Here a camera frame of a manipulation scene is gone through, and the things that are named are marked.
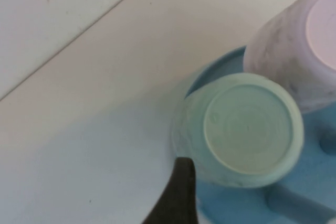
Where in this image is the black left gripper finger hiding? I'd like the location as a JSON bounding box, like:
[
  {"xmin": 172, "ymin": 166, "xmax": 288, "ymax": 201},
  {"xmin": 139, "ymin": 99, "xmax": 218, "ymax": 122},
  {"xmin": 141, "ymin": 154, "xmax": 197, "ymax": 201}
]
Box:
[{"xmin": 141, "ymin": 156, "xmax": 198, "ymax": 224}]

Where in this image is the pink plastic cup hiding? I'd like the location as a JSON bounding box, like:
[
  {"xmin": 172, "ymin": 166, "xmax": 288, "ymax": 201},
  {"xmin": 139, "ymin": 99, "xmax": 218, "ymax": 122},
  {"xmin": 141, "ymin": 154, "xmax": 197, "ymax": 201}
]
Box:
[{"xmin": 243, "ymin": 0, "xmax": 336, "ymax": 116}]

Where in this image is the green plastic cup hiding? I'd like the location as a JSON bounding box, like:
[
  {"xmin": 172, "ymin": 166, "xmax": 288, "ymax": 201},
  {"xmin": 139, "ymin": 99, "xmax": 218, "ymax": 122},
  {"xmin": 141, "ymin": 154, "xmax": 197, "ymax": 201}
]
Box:
[{"xmin": 170, "ymin": 73, "xmax": 305, "ymax": 189}]

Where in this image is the blue cup stand with pegs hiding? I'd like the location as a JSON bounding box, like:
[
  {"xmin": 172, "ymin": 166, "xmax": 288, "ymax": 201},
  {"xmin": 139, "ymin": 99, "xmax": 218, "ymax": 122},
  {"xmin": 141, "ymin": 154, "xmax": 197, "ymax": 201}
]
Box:
[{"xmin": 185, "ymin": 45, "xmax": 336, "ymax": 224}]

